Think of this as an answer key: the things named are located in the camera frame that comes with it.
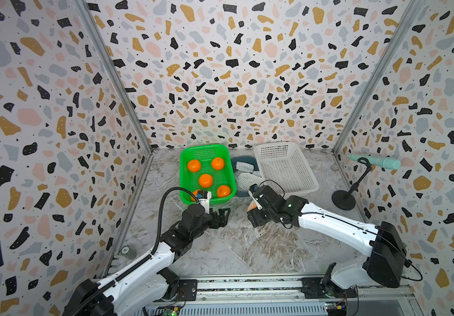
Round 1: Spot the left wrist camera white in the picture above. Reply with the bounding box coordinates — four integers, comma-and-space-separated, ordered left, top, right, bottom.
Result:
195, 190, 212, 214

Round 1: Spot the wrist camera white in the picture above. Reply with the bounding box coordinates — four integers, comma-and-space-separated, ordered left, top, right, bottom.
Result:
248, 184, 262, 209
195, 190, 212, 214

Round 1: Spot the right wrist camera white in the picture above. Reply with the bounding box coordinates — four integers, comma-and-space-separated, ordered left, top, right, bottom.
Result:
248, 184, 262, 209

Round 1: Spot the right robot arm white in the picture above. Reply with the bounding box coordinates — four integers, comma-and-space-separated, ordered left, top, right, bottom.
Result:
248, 184, 407, 297

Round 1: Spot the dark teal plastic bin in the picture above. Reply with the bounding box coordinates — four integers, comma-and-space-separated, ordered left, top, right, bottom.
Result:
231, 155, 263, 198

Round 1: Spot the white foam net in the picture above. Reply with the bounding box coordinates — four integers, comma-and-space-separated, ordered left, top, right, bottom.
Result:
235, 172, 263, 195
236, 161, 255, 173

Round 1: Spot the green patterned tape roll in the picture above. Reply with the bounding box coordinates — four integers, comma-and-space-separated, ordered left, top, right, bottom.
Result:
120, 246, 137, 260

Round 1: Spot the white plastic mesh basket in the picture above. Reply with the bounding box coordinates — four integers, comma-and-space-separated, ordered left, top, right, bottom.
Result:
254, 142, 319, 197

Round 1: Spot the black microphone stand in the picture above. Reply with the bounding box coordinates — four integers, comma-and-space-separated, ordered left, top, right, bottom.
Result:
332, 157, 373, 211

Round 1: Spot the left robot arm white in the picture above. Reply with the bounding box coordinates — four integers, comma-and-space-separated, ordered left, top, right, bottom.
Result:
63, 204, 230, 315

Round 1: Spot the green plastic mesh basket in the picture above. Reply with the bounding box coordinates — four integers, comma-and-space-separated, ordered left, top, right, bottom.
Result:
180, 144, 237, 205

